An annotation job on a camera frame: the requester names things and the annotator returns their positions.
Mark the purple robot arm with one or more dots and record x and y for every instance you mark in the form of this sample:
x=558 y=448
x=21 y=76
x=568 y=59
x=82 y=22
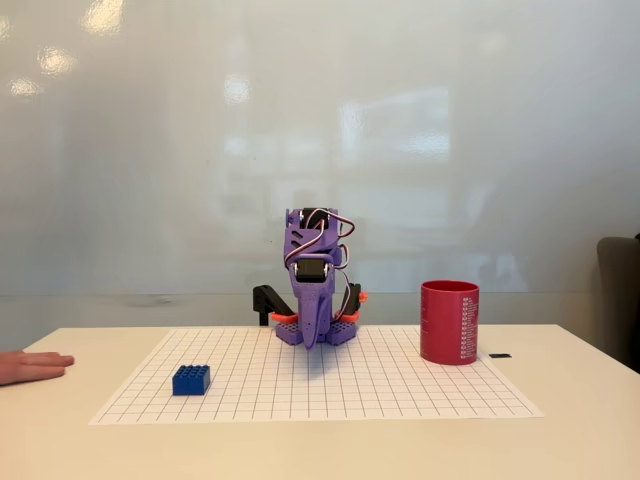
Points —
x=310 y=237

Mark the red cup with white print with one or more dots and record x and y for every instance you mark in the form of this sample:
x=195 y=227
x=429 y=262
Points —
x=447 y=325

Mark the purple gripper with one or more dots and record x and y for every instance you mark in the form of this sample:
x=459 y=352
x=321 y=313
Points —
x=311 y=306

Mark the white grid paper sheet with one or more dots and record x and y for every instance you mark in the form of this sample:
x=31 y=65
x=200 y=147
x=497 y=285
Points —
x=325 y=390

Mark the dark grey chair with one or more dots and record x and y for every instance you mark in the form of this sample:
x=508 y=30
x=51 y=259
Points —
x=620 y=300

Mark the person's hand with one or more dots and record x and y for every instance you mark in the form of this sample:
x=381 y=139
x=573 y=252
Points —
x=30 y=365

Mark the black clamp with orange knob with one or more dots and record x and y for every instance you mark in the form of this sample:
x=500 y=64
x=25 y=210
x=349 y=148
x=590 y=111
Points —
x=354 y=300

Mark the blue toy brick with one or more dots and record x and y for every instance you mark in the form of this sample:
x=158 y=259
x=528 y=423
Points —
x=191 y=382

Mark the small black flat piece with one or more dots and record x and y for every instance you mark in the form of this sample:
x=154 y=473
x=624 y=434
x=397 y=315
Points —
x=500 y=355

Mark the black table clamp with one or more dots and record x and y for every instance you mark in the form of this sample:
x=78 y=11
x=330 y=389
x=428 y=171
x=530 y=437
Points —
x=263 y=297

